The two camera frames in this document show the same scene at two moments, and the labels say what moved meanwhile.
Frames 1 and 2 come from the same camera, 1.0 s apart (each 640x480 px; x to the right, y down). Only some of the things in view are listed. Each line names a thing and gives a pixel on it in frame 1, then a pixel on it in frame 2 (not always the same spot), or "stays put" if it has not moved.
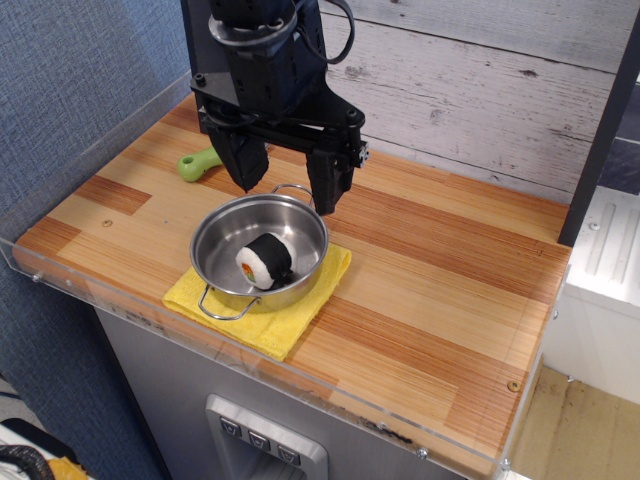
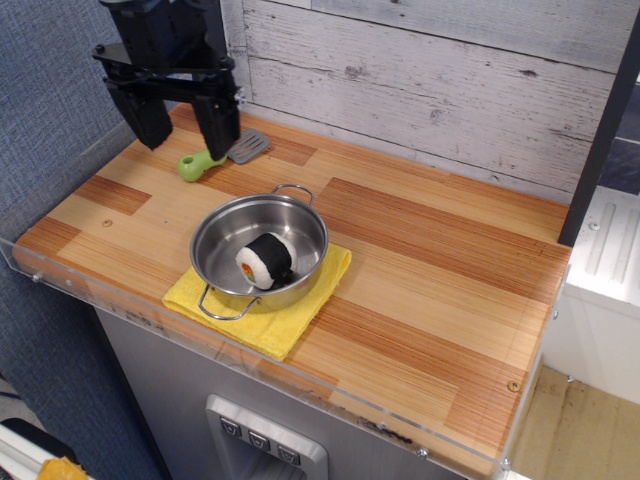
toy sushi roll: x=266 y=261 stays put
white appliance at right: x=595 y=339 stays put
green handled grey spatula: x=191 y=167 stays put
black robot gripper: x=278 y=88 -> x=171 y=49
